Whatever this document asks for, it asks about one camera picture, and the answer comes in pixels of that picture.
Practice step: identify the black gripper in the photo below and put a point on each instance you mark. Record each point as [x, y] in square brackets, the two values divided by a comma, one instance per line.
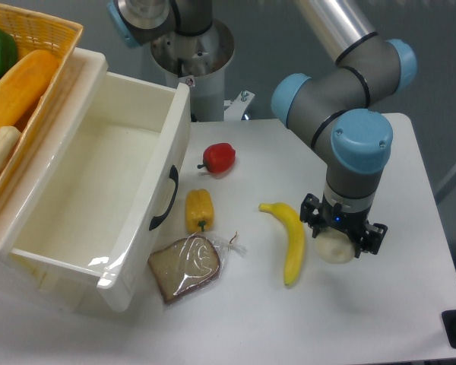
[321, 215]

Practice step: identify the white drawer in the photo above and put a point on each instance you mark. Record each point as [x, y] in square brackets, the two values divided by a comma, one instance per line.
[133, 132]

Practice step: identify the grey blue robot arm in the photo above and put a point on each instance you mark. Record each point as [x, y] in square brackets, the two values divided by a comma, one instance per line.
[331, 115]

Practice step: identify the white drawer cabinet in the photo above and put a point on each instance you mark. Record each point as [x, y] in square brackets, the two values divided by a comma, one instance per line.
[36, 193]

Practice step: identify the yellow banana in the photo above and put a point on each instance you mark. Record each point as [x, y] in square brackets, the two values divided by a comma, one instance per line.
[296, 239]

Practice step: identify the red bell pepper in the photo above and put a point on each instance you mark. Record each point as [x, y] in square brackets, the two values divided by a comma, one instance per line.
[218, 158]

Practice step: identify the yellow bell pepper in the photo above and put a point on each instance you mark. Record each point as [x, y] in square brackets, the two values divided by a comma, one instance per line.
[199, 211]

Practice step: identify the bagged brown bread slice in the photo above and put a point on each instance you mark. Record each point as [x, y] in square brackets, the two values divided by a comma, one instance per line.
[190, 264]

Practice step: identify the orange baguette loaf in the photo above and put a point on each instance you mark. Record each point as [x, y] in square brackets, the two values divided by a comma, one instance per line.
[24, 84]

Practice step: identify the yellow wicker basket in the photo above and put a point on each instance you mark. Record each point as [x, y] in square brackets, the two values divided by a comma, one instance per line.
[44, 44]

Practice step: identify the white metal bracket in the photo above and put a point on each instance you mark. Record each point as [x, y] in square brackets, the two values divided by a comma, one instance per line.
[238, 109]

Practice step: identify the black drawer handle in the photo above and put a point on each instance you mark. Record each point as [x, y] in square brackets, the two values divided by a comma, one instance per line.
[168, 202]

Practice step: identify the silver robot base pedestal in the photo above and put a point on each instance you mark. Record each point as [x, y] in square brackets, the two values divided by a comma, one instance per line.
[198, 62]

